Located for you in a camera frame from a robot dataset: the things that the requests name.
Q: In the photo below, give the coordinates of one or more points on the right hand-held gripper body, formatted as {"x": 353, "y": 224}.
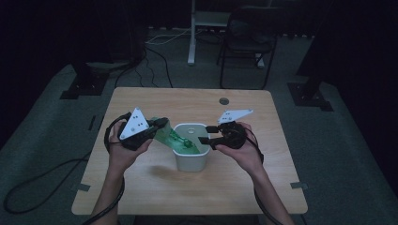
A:
{"x": 233, "y": 137}

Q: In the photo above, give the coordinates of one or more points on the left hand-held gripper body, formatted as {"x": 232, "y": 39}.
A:
{"x": 134, "y": 125}

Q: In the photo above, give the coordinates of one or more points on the green plastic bag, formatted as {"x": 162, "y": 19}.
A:
{"x": 175, "y": 139}

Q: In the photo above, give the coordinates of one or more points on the white plastic bin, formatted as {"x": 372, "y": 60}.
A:
{"x": 191, "y": 162}

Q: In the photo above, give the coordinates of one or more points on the person's right hand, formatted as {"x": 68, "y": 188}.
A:
{"x": 247, "y": 156}

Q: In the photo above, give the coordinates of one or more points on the person's left hand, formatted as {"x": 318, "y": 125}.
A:
{"x": 122, "y": 156}

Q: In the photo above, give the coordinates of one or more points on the grey table grommet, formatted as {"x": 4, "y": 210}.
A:
{"x": 224, "y": 101}

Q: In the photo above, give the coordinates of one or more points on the black tape strip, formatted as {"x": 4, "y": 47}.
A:
{"x": 92, "y": 122}

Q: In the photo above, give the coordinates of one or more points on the black stand base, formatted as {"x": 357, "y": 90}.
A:
{"x": 84, "y": 84}
{"x": 308, "y": 95}

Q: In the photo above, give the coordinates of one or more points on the white metal stand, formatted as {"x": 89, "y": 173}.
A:
{"x": 191, "y": 47}

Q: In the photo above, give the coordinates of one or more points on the grey tape piece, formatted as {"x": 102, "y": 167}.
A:
{"x": 83, "y": 187}
{"x": 299, "y": 185}

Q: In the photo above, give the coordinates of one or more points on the black folding chair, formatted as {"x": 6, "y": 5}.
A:
{"x": 250, "y": 40}

